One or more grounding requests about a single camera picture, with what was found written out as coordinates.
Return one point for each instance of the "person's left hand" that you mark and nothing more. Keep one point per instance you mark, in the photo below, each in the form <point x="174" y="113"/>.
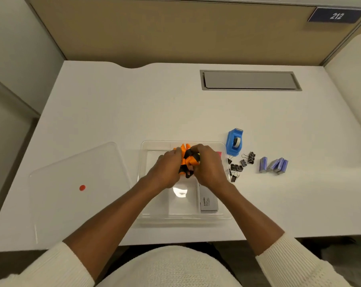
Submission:
<point x="164" y="171"/>

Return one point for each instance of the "person's right hand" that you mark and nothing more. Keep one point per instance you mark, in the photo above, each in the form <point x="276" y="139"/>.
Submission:
<point x="212" y="171"/>

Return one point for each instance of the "person's left fingers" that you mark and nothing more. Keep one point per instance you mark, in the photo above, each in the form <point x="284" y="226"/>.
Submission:
<point x="175" y="159"/>

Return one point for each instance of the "person's right fingers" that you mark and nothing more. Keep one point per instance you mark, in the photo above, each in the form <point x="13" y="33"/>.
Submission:
<point x="202" y="152"/>

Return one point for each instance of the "orange and black clip bundle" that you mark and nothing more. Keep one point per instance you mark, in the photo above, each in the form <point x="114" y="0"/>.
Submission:
<point x="188" y="160"/>

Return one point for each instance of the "person's right forearm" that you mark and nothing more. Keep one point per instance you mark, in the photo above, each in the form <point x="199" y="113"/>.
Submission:
<point x="252" y="224"/>

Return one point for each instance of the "person's left forearm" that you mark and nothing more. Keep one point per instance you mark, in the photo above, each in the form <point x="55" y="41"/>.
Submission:
<point x="108" y="224"/>

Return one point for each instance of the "blue tape dispenser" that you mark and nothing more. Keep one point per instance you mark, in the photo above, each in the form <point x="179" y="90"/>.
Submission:
<point x="233" y="147"/>

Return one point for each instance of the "pile of black binder clips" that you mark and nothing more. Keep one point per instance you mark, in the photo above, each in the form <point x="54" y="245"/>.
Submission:
<point x="236" y="167"/>

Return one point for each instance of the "clear plastic organizer tray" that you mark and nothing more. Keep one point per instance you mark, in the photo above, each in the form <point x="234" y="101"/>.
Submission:
<point x="156" y="206"/>

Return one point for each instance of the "grey staples box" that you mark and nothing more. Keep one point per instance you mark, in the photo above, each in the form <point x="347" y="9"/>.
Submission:
<point x="209" y="203"/>

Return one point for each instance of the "purple staple strip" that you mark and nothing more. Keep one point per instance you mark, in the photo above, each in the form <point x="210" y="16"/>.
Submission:
<point x="284" y="167"/>
<point x="273" y="164"/>
<point x="279" y="164"/>
<point x="263" y="164"/>

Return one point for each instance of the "white knit sweater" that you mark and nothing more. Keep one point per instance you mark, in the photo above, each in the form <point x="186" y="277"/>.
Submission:
<point x="168" y="266"/>

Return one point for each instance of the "clear plastic lid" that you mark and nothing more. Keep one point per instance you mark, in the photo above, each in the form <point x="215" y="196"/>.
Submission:
<point x="78" y="212"/>

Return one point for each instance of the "beige partition panel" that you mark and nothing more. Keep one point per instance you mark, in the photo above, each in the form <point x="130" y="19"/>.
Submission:
<point x="168" y="32"/>

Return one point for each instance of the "navy number sign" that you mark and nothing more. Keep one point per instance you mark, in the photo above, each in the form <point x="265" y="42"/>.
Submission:
<point x="336" y="15"/>

